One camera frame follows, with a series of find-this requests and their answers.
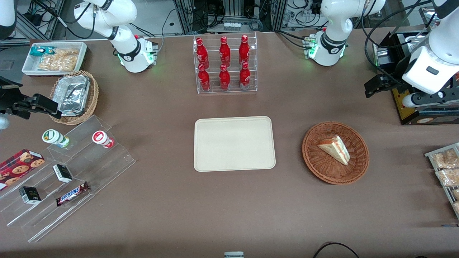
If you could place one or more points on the red cola bottle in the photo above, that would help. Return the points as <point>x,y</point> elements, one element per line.
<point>224,79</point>
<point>244,52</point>
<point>225,52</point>
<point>204,79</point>
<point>245,77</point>
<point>202,53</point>

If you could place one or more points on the clear acrylic stepped stand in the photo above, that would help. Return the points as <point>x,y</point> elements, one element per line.
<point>100,168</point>

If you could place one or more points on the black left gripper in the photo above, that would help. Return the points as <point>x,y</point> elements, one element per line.
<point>398,72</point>

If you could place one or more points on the grey snack tray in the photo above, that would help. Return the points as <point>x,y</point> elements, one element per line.
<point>432,154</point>

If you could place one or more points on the cream plastic tray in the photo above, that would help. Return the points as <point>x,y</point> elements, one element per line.
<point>233,143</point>

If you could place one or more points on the red lidded yogurt cup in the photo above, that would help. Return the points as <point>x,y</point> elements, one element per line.
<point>100,137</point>

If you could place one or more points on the triangular sandwich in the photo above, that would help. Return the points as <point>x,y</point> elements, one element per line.
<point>335,148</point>

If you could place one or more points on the aluminium frame rack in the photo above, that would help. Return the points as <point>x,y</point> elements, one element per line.
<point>235,7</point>

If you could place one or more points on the small grey box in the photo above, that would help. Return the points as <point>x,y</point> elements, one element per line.
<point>233,254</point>

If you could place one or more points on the light oval wicker basket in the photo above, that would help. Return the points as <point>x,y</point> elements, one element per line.
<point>94,93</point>

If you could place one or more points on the clear bag of snacks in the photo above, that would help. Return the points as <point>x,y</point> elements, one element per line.
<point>456,194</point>
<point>457,208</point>
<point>450,177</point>
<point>446,158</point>

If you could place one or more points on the black food warmer cabinet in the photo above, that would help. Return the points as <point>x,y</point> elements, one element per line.
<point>407,113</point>

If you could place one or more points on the clear acrylic bottle rack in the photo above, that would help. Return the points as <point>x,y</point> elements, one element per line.
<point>235,89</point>

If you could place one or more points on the red cookie box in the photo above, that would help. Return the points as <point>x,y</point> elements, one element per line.
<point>18,166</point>

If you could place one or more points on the steel warmer pan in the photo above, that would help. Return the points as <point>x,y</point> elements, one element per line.
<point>417,41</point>

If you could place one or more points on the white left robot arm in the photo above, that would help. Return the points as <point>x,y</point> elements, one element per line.
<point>330,21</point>

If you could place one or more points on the green lidded yogurt cup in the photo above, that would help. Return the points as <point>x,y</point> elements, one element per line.
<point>53,137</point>

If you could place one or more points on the small black box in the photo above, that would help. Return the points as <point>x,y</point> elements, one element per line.
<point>29,195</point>
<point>62,173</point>

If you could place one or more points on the brown round wicker basket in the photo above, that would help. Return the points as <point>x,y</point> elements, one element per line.
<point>322,168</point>

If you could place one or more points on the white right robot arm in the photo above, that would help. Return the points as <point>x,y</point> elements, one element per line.
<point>125,53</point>

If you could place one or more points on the clear bag of crackers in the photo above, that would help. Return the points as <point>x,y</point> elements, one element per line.
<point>59,61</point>

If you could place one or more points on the white power strip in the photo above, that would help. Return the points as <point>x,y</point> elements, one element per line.
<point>232,25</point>

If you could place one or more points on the Snickers chocolate bar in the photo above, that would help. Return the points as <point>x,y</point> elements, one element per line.
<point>71,194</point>

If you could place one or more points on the green snack packet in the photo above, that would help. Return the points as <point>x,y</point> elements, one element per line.
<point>40,51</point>

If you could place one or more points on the aluminium foil container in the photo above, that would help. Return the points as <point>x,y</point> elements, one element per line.
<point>73,95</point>

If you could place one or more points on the white rectangular plastic bin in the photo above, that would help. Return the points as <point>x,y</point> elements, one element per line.
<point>28,66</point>

